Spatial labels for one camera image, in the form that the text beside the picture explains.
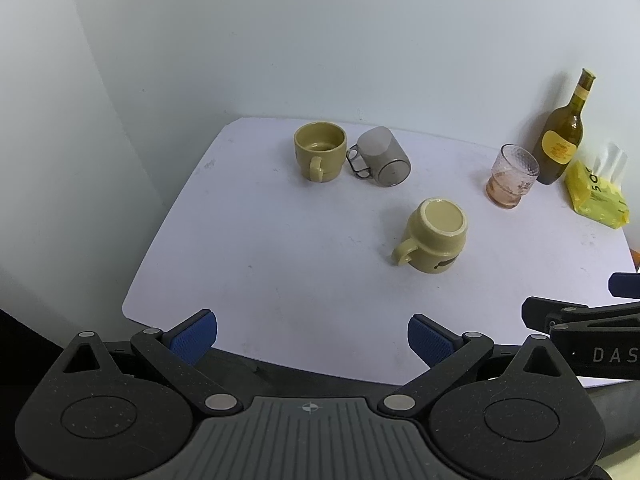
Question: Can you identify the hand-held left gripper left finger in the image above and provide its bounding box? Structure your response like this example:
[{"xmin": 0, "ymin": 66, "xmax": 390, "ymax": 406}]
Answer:
[{"xmin": 47, "ymin": 309, "xmax": 246, "ymax": 416}]

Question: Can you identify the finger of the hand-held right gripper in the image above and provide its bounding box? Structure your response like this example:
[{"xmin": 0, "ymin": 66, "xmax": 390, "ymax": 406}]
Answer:
[
  {"xmin": 608, "ymin": 272, "xmax": 640, "ymax": 299},
  {"xmin": 521, "ymin": 297, "xmax": 640, "ymax": 336}
]

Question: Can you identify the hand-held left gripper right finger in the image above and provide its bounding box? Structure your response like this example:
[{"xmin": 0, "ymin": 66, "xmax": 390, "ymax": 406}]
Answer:
[{"xmin": 377, "ymin": 314, "xmax": 584, "ymax": 418}]

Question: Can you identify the olive ceramic mug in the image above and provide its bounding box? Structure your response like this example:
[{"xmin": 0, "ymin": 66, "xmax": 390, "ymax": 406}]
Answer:
[
  {"xmin": 293, "ymin": 122, "xmax": 348, "ymax": 183},
  {"xmin": 391, "ymin": 197, "xmax": 469, "ymax": 275}
]

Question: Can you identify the grey translucent cup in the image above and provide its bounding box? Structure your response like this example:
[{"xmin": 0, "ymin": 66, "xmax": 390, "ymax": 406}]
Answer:
[{"xmin": 346, "ymin": 126, "xmax": 412, "ymax": 189}]

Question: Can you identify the yellow tissue pack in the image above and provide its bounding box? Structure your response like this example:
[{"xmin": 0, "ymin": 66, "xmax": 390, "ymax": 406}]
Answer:
[{"xmin": 564, "ymin": 142, "xmax": 630, "ymax": 229}]

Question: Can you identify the pink textured glass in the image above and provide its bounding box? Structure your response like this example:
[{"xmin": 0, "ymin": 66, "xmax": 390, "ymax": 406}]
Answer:
[{"xmin": 485, "ymin": 143, "xmax": 541, "ymax": 209}]

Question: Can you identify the olive wine bottle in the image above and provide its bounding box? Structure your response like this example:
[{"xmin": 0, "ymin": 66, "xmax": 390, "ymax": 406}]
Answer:
[{"xmin": 531, "ymin": 68, "xmax": 597, "ymax": 186}]

